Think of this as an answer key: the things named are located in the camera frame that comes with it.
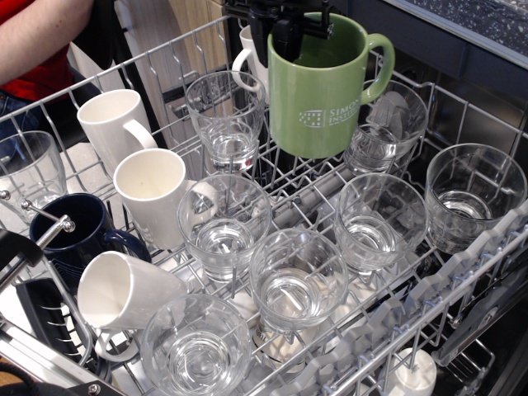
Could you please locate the clear glass far left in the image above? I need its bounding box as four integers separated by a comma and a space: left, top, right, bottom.
1, 130, 68, 224

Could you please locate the clear glass back centre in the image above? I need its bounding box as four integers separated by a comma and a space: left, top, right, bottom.
185, 70, 266, 173

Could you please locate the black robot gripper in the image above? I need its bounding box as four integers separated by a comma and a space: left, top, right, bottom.
224, 0, 333, 66

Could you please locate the red shirt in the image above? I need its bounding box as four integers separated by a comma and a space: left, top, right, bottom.
1, 0, 73, 101

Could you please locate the clear glass front left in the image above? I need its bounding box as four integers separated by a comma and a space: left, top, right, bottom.
140, 295, 251, 395

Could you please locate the grey plastic tine row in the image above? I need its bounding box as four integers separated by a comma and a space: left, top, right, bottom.
271, 203, 527, 395

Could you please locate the white rack roller wheel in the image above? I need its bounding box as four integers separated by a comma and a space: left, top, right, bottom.
387, 347, 436, 395

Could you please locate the dark navy mug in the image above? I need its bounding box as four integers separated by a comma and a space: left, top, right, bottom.
43, 193, 152, 293

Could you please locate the white mug centre left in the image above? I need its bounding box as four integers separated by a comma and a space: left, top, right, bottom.
113, 148, 195, 250

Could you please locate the white mug front left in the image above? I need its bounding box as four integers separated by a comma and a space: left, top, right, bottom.
77, 251, 187, 362

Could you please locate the person forearm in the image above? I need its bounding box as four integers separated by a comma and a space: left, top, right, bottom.
1, 0, 93, 84

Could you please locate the clear glass front centre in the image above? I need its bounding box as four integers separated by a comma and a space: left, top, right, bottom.
249, 228, 349, 334

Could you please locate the clear glass centre right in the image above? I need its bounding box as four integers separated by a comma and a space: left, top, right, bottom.
333, 173, 428, 275

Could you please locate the clear glass back right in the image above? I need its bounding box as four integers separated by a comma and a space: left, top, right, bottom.
343, 80, 428, 175

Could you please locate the green ceramic mug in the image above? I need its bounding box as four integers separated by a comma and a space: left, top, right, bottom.
267, 14, 395, 158

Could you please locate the clear glass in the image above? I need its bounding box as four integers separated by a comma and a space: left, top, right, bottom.
333, 173, 428, 275
343, 80, 428, 175
177, 174, 272, 283
1, 130, 68, 224
425, 143, 527, 254
249, 228, 349, 334
140, 295, 251, 395
185, 70, 266, 173

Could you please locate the white mug at back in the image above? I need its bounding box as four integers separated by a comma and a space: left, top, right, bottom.
232, 26, 269, 104

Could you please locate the clear glass far right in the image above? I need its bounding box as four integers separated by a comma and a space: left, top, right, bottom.
425, 143, 527, 254

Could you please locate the metal wire dishwasher rack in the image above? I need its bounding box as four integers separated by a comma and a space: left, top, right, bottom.
1, 18, 527, 395

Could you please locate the tall white mug left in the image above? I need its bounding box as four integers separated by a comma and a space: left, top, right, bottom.
77, 89, 158, 175

